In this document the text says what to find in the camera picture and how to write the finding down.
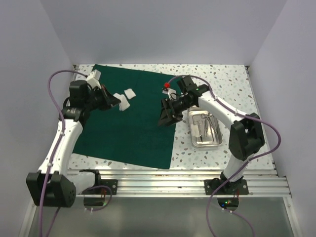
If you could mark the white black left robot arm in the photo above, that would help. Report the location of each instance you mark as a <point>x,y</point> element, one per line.
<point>50,186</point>

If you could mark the steel tweezers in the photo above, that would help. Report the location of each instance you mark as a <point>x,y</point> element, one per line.
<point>211,122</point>

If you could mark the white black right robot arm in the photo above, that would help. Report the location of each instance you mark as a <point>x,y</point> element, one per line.
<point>246,133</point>

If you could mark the white gauze square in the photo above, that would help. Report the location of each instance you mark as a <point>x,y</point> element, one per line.
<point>121,97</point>
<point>129,93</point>
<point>124,104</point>

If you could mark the green surgical cloth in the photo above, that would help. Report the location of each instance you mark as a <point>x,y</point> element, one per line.
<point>132,136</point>

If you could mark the white bow-shaped gauze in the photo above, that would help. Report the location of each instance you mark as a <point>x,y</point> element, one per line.
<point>195,131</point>

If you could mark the steel instrument tray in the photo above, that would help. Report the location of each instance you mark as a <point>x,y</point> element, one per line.
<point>211,139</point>

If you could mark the steel surgical scissors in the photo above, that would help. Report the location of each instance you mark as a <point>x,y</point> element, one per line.
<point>201,122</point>

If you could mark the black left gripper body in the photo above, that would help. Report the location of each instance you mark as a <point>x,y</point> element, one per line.
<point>98,99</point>

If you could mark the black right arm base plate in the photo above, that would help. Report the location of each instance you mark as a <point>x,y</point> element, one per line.
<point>231,188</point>

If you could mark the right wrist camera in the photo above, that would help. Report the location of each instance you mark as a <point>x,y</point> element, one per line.
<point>184,82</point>

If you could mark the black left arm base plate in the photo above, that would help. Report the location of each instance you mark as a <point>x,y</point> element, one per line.
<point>106,186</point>

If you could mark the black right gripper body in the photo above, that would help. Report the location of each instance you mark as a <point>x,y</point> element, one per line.
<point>180,105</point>

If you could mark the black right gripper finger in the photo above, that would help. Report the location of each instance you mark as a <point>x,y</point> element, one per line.
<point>165,118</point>
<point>173,120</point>

